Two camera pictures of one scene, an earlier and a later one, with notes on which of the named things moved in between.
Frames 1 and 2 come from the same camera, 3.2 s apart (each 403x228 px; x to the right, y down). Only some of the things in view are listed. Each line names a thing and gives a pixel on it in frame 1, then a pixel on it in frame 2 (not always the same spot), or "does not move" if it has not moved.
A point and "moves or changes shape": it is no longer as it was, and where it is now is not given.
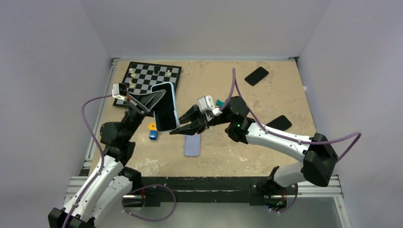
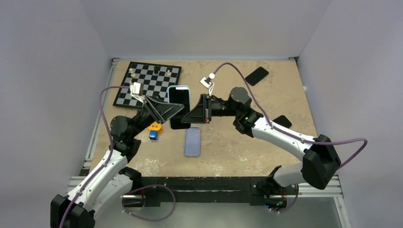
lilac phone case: x=192 y=145 does not move
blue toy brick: x=153 y=135 does not move
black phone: x=256 y=76 does not move
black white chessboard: x=140 y=77 does not move
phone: x=166 y=112 moves or changes shape
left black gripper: x=149 y=100 -> x=161 y=111
